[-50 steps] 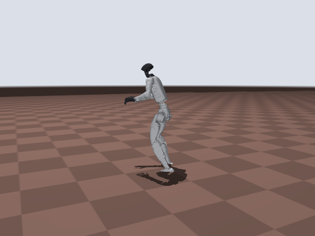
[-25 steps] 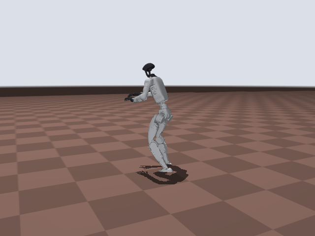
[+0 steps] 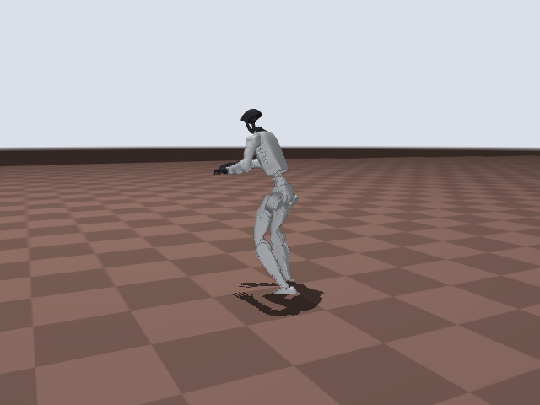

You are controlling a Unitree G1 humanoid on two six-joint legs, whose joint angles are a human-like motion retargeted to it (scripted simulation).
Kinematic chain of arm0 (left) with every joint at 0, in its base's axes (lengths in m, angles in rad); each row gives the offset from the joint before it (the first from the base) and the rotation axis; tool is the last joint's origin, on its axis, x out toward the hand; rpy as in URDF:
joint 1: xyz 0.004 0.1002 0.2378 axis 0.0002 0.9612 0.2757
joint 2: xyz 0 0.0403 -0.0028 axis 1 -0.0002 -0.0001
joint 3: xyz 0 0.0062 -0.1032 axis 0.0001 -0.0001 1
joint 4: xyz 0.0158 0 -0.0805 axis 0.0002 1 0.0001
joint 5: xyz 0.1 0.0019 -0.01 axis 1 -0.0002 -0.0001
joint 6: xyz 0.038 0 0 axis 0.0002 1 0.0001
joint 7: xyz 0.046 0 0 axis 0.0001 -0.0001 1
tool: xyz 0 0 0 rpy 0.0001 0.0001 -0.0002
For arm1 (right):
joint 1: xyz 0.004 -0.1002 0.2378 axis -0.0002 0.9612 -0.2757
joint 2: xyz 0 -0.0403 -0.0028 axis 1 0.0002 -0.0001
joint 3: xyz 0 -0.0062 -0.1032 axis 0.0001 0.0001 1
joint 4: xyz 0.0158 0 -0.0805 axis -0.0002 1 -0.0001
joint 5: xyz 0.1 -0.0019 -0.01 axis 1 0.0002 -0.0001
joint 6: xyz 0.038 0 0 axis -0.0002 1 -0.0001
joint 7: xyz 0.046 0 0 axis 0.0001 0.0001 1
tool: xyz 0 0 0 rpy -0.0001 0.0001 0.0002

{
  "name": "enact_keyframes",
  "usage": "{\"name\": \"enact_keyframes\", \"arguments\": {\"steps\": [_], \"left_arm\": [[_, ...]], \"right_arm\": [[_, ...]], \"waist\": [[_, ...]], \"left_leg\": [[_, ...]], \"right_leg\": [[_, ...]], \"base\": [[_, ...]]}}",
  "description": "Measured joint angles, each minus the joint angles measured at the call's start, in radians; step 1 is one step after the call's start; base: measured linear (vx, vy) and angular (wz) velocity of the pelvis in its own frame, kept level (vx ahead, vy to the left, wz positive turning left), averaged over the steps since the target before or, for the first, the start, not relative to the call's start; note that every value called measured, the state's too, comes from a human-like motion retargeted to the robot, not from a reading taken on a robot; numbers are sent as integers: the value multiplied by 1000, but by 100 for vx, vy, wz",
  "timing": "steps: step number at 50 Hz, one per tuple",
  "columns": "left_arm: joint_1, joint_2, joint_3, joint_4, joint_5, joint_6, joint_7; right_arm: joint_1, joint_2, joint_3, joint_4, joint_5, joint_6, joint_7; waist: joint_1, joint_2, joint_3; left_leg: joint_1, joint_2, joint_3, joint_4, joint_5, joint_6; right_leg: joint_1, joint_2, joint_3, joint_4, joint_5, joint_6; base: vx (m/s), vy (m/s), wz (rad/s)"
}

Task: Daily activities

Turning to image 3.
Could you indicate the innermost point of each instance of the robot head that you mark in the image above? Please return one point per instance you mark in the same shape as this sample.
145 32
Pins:
250 117

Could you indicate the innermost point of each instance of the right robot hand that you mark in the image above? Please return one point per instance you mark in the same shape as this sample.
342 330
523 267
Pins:
229 164

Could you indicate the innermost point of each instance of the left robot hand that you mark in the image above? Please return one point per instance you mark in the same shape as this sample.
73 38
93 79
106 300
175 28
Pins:
222 169

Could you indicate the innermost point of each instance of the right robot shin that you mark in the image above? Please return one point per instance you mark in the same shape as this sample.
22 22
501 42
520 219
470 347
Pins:
282 254

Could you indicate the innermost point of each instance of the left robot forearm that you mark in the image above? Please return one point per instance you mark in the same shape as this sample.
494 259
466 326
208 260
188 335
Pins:
234 169

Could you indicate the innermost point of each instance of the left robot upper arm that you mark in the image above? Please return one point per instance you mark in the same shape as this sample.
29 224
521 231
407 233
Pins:
252 142

